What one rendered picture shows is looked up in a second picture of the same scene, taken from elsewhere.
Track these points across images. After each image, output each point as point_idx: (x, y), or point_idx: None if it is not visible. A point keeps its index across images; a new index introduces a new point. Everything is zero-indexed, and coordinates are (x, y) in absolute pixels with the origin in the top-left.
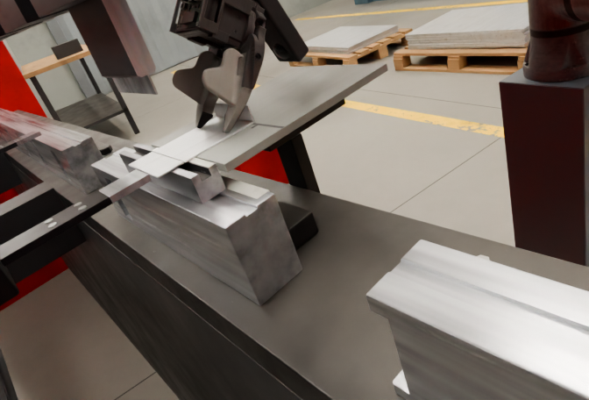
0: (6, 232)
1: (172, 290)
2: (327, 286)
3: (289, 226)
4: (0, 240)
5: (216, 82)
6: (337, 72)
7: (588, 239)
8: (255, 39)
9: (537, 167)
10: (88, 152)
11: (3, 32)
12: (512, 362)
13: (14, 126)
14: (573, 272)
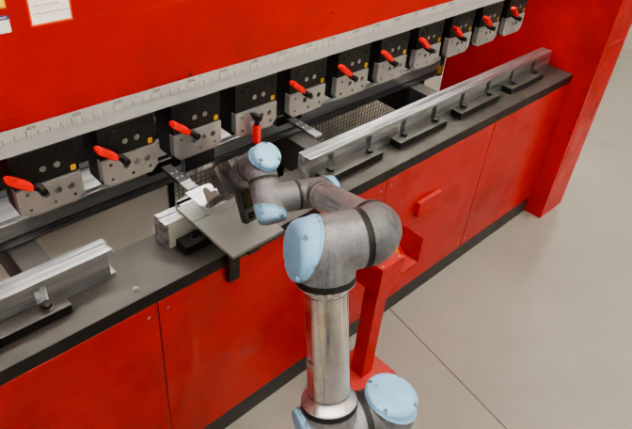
0: (296, 151)
1: None
2: (153, 255)
3: (180, 242)
4: (293, 151)
5: (206, 193)
6: (244, 241)
7: None
8: (215, 197)
9: None
10: (306, 163)
11: None
12: (70, 251)
13: (398, 110)
14: (118, 306)
